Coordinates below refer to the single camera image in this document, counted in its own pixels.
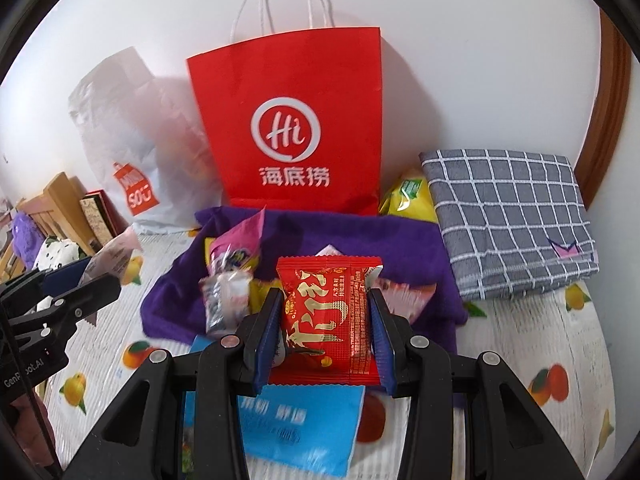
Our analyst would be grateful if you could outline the white plastic bag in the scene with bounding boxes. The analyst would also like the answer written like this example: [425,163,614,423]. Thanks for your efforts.
[67,47,223,233]

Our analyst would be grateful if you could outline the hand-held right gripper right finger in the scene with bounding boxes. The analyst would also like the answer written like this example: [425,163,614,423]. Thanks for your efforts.
[367,287,586,480]

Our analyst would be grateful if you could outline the white black-spotted plush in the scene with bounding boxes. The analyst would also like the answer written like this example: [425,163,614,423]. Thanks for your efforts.
[32,237,92,311]

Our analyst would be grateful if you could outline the small clear wrapped snack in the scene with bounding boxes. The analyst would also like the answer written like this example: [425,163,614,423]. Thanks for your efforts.
[199,271,252,337]

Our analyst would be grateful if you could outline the pink panda snack packet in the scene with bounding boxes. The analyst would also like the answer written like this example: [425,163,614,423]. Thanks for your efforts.
[377,277,437,323]

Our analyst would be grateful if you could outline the red snack packet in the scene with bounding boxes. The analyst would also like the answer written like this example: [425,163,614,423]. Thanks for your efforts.
[270,255,385,387]

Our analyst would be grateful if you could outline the wooden chair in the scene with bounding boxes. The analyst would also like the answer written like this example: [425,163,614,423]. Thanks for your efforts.
[15,172,96,261]

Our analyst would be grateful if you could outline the patterned box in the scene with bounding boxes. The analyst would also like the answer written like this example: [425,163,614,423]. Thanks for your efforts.
[80,189,122,251]

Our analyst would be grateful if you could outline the blue tissue pack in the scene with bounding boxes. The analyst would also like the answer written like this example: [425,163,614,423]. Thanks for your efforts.
[182,335,368,478]

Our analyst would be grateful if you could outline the pale pink snack packet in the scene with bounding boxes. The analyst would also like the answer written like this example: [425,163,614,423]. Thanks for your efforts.
[80,227,146,326]

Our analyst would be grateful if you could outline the fruit print bed sheet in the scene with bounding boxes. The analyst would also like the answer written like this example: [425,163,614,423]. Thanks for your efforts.
[45,230,621,480]

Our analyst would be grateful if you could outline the purple plush toy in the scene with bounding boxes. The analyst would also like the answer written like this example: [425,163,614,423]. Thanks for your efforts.
[11,212,46,271]

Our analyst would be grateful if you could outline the person's left forearm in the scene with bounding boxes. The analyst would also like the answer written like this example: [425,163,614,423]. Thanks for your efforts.
[12,392,53,468]

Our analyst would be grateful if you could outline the yellow snack packet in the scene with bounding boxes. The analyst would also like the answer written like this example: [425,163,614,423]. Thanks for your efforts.
[207,237,283,317]

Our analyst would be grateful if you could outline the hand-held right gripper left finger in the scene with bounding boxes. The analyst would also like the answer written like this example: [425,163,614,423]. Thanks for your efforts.
[62,287,286,480]

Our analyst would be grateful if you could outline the red paper bag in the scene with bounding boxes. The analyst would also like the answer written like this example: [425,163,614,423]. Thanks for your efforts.
[186,0,383,217]

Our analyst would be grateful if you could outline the purple towel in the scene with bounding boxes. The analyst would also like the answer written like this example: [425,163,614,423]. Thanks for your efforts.
[141,205,468,356]

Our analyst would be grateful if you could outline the grey checked folded cloth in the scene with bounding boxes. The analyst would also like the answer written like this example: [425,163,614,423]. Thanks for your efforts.
[419,149,600,302]

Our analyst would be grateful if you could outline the brown wooden frame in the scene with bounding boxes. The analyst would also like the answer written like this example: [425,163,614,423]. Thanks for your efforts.
[575,10,632,211]

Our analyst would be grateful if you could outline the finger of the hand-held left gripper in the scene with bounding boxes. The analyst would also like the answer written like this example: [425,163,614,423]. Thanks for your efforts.
[0,259,92,313]
[10,277,124,352]

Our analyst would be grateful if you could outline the yellow snack bag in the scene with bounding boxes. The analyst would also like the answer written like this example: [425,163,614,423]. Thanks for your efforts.
[378,167,440,226]

